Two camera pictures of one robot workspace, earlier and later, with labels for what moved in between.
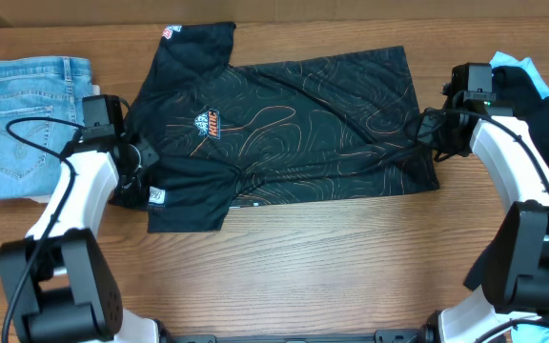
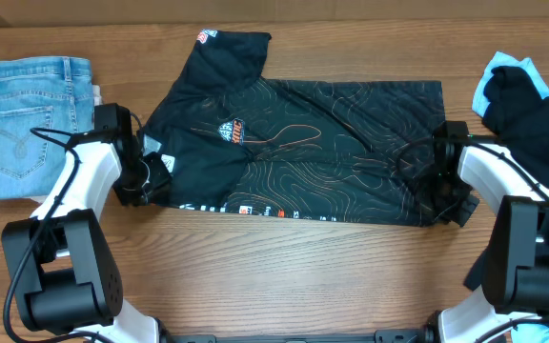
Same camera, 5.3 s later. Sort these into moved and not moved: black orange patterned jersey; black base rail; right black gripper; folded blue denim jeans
Moved: right black gripper; black orange patterned jersey
Not moved: folded blue denim jeans; black base rail
